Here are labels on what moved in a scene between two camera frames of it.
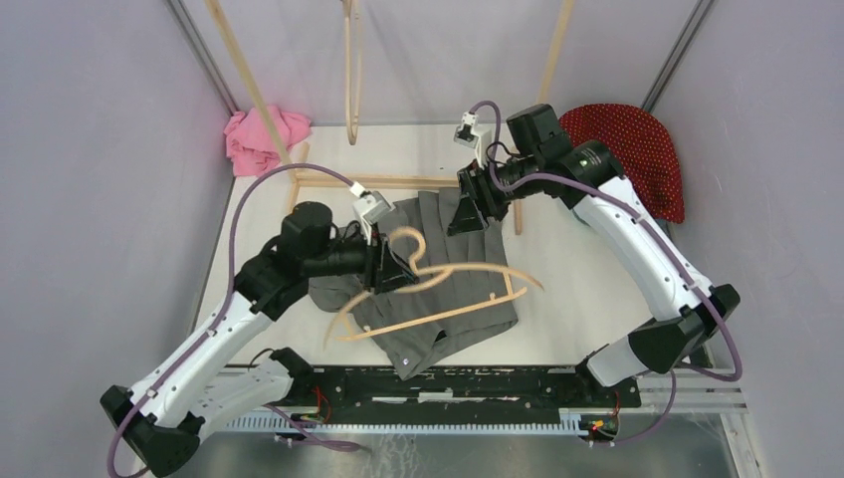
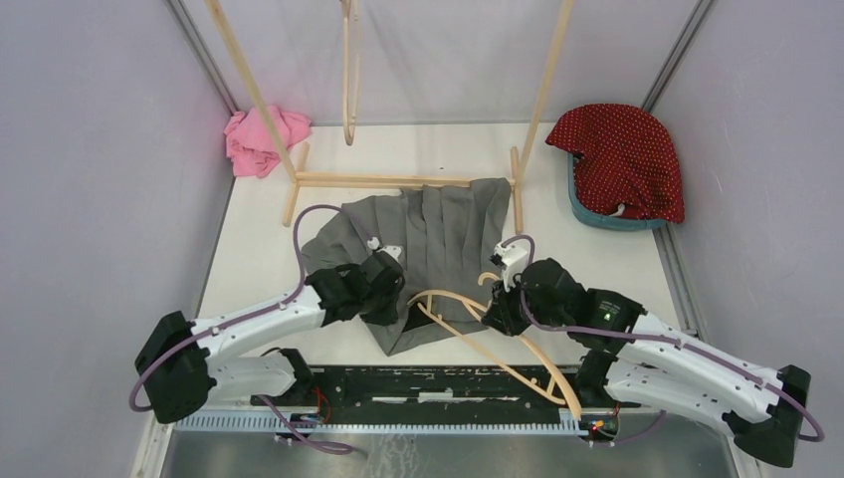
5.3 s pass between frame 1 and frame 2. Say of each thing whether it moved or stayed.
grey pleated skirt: moved
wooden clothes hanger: moved
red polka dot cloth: stayed
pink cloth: stayed
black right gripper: moved
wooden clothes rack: stayed
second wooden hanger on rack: stayed
